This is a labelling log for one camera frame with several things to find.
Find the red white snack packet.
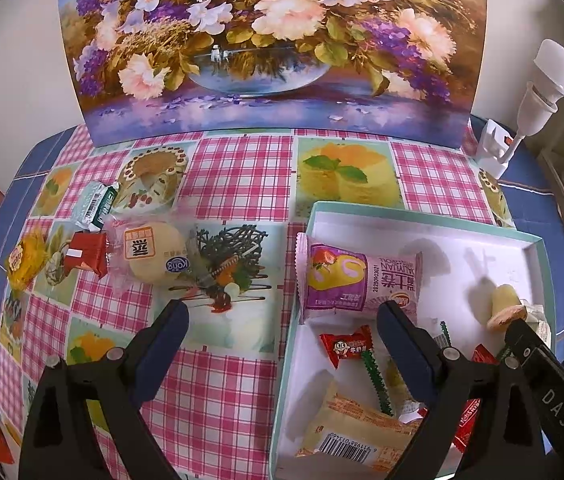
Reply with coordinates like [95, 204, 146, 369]
[67, 231, 110, 277]

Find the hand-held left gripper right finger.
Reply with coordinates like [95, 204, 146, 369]
[377, 301, 545, 480]

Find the yellow candy packet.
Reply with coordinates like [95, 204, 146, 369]
[6, 232, 48, 291]

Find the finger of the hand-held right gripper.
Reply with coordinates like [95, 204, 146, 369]
[504, 317, 552, 367]

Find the red printed snack packet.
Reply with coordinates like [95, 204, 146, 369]
[451, 344, 499, 455]

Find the checkered printed tablecloth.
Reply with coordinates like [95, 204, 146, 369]
[0, 115, 564, 480]

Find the small red candy packet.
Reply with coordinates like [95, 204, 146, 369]
[319, 325, 375, 373]

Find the clear round bun packet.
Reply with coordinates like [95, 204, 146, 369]
[104, 215, 203, 291]

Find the green white small packet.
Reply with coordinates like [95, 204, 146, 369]
[71, 181, 122, 231]

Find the white desk lamp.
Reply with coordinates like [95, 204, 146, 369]
[477, 39, 564, 180]

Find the yellow jelly cup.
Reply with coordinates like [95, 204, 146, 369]
[484, 284, 530, 332]

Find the beige pastry packet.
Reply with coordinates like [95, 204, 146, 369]
[296, 380, 425, 473]

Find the purple cake roll packet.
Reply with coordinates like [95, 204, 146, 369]
[294, 232, 423, 326]

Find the green zigzag-edged packet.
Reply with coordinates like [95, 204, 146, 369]
[359, 347, 413, 418]

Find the flower painting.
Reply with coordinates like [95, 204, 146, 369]
[58, 0, 487, 150]

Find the teal cardboard box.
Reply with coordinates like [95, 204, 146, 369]
[271, 201, 564, 480]

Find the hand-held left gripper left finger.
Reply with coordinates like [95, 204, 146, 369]
[18, 300, 190, 480]

